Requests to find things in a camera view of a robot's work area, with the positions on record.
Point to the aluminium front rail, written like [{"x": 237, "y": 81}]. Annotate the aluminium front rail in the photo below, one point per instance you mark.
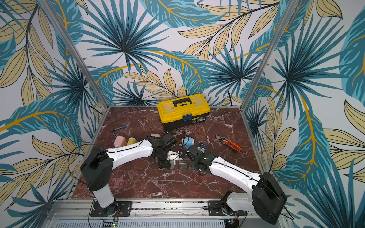
[{"x": 149, "y": 213}]

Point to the green pencil sharpener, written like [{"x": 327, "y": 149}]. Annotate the green pencil sharpener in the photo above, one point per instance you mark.
[{"x": 173, "y": 164}]

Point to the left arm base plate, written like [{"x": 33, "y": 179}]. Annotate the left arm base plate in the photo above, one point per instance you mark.
[{"x": 116, "y": 209}]

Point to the dark grey transparent tray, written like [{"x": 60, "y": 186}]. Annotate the dark grey transparent tray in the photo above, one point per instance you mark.
[{"x": 183, "y": 166}]

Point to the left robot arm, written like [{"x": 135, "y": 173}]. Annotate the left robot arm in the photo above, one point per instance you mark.
[{"x": 98, "y": 166}]

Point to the blue pencil sharpener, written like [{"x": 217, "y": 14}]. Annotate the blue pencil sharpener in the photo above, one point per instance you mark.
[{"x": 187, "y": 142}]

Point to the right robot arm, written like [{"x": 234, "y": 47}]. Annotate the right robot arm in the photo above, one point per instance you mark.
[{"x": 263, "y": 194}]

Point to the yellow pencil sharpener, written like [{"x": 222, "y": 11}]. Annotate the yellow pencil sharpener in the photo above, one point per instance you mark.
[{"x": 131, "y": 141}]

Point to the pink pencil sharpener front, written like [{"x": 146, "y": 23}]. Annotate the pink pencil sharpener front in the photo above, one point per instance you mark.
[{"x": 120, "y": 141}]

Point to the yellow black toolbox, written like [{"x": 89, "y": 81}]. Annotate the yellow black toolbox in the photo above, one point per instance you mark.
[{"x": 181, "y": 112}]

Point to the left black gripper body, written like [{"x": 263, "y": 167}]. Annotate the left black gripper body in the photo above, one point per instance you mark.
[{"x": 163, "y": 163}]

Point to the pink transparent tray left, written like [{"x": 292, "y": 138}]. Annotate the pink transparent tray left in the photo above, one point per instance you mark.
[{"x": 117, "y": 183}]

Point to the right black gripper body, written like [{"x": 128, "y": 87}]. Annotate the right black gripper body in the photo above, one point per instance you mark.
[{"x": 191, "y": 151}]

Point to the orange handled pliers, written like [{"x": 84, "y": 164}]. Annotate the orange handled pliers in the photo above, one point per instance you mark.
[{"x": 229, "y": 143}]

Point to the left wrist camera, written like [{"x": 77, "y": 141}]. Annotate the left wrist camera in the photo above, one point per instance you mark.
[{"x": 171, "y": 156}]

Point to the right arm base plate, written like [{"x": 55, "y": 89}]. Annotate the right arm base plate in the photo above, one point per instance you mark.
[{"x": 220, "y": 208}]

